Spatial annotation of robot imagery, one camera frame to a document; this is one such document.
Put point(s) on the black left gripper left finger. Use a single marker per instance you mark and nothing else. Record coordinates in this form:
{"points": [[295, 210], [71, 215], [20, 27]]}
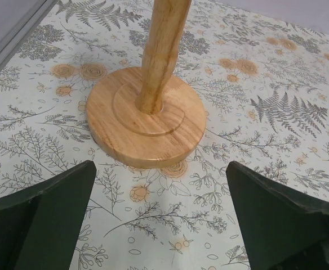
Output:
{"points": [[40, 225]]}

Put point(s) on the floral patterned table mat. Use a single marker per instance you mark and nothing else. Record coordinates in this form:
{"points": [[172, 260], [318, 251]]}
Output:
{"points": [[264, 84]]}

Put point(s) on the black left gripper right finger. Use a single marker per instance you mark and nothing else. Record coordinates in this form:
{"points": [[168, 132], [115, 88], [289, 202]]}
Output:
{"points": [[281, 227]]}

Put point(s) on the wooden hat stand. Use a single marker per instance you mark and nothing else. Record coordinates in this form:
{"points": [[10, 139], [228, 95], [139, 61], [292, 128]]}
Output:
{"points": [[145, 116]]}

